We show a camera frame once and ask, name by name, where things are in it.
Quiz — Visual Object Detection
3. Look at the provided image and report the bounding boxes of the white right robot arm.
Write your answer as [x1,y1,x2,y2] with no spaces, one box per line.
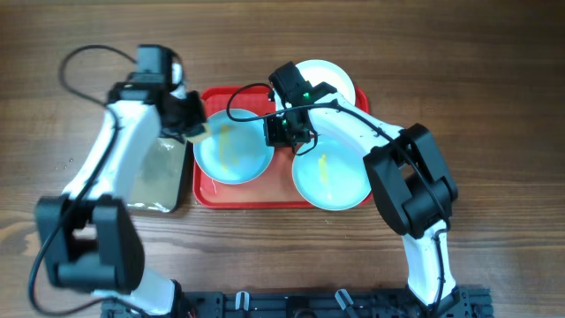
[266,60,458,308]

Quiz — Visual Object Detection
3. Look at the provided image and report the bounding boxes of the green yellow sponge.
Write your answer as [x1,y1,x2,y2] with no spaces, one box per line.
[185,123,211,144]

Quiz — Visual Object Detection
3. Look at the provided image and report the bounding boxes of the red serving tray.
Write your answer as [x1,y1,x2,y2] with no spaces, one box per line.
[192,86,370,209]

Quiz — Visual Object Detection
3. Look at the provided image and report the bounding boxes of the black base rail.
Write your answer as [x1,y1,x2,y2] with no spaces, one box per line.
[100,287,494,318]

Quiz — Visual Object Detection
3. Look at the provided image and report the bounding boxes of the light blue plate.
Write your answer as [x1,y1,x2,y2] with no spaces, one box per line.
[193,110,275,185]
[291,136,371,211]

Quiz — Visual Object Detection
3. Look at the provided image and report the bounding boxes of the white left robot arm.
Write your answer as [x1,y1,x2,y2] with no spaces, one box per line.
[27,44,209,317]

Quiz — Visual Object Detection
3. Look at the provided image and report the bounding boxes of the black water tray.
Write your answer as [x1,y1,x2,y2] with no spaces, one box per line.
[127,138,190,214]

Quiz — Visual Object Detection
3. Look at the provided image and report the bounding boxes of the white plate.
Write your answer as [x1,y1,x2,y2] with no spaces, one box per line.
[297,59,356,105]

